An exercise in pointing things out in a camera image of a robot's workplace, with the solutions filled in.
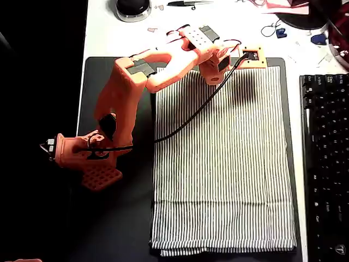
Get striped grey cloth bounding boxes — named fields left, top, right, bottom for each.
left=149, top=67, right=297, bottom=258

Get black thread snips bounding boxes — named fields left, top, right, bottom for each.
left=166, top=0, right=215, bottom=11

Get red paper sheet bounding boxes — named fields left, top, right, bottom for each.
left=261, top=0, right=310, bottom=15

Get round black glass jar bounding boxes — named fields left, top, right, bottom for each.
left=113, top=0, right=152, bottom=22

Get dark round pad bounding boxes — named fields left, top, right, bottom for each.
left=275, top=10, right=328, bottom=30

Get wide blue plastic part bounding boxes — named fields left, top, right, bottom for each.
left=310, top=33, right=328, bottom=46

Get black desk mat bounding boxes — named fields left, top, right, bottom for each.
left=64, top=56, right=303, bottom=262

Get black keyboard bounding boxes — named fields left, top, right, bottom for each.
left=299, top=73, right=349, bottom=262

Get red plaid cloth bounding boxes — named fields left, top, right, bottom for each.
left=326, top=0, right=349, bottom=72

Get black camera cable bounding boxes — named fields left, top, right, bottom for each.
left=79, top=53, right=250, bottom=153

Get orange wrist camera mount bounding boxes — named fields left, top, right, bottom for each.
left=239, top=45, right=268, bottom=69

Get red white servo wire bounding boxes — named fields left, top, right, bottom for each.
left=166, top=23, right=191, bottom=38

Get thin black wire loop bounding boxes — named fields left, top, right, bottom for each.
left=261, top=19, right=282, bottom=38

